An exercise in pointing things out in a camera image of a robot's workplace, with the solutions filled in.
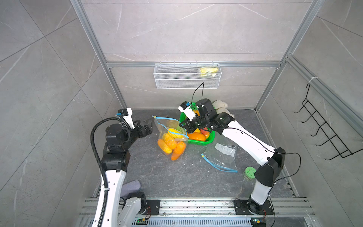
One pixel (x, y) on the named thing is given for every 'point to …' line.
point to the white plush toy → (220, 106)
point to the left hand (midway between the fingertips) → (147, 118)
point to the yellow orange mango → (164, 146)
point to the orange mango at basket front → (196, 135)
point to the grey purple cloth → (129, 187)
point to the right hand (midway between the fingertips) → (181, 124)
